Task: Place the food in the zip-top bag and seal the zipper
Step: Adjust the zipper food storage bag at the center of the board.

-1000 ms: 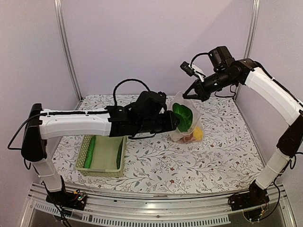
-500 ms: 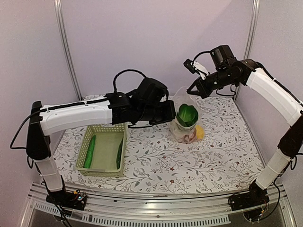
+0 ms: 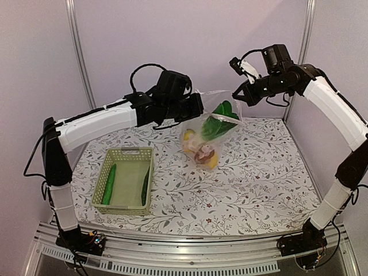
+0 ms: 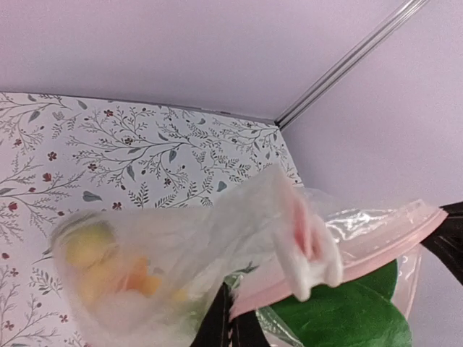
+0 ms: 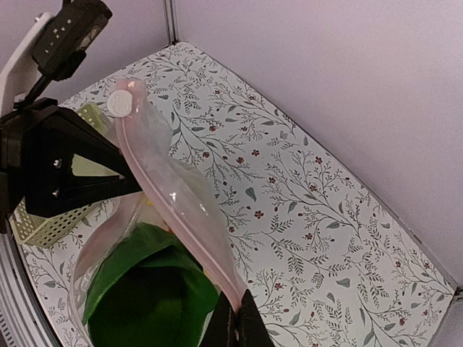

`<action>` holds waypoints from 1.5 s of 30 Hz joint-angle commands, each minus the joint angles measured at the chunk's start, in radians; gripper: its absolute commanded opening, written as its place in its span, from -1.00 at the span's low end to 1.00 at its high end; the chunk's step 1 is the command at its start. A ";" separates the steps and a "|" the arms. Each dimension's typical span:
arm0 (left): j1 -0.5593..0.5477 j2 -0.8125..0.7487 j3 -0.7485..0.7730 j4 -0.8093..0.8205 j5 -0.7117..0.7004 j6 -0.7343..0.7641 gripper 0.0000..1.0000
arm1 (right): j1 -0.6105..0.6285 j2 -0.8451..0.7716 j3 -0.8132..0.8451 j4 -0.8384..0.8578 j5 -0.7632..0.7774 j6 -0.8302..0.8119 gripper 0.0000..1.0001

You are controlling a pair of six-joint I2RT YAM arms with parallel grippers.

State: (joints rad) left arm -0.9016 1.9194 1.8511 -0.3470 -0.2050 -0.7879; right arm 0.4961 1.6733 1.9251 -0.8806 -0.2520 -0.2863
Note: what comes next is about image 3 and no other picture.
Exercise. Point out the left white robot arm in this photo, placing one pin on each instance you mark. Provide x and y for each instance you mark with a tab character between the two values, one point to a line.
63	136

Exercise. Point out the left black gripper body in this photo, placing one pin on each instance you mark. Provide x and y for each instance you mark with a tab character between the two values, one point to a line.
176	110

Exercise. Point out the green plastic basket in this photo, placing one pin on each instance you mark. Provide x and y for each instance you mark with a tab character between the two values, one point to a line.
132	165

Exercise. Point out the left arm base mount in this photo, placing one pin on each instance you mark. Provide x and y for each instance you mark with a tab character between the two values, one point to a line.
75	240

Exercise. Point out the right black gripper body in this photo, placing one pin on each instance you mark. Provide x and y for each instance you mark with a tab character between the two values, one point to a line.
275	85

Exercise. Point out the clear zip top bag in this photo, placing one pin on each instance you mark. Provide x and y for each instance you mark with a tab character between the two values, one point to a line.
210	100

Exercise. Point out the green bok choy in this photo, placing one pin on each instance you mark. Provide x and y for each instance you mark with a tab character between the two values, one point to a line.
213	126

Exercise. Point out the left aluminium frame post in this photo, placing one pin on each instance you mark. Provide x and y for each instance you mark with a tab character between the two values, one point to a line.
80	59

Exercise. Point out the front aluminium rail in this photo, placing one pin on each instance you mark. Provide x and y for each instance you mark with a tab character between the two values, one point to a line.
129	252

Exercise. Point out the orange yellow mango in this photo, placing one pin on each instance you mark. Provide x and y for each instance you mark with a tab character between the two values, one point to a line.
213	162

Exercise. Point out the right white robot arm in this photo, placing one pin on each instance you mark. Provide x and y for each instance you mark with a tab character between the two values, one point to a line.
312	84

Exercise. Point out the floral tablecloth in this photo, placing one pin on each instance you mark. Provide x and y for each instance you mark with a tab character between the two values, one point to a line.
259	186

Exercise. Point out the yellow lemon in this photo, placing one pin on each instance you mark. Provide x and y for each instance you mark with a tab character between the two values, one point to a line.
188	134

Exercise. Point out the green cucumber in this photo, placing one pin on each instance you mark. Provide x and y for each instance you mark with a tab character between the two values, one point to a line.
109	186

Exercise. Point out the dark green pepper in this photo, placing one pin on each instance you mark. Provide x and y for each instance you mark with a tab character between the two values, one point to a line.
145	188

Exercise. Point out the right aluminium frame post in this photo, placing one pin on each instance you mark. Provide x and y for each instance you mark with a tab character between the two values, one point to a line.
306	36

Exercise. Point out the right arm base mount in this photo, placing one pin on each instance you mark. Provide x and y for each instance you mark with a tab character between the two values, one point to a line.
302	244

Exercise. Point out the brown potato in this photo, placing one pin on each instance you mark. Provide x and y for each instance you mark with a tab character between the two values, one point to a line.
203	157

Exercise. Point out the aluminium frame post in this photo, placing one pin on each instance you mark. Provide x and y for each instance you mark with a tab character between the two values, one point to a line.
80	59
306	36

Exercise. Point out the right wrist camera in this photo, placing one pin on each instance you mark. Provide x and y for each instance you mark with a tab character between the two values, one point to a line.
242	67

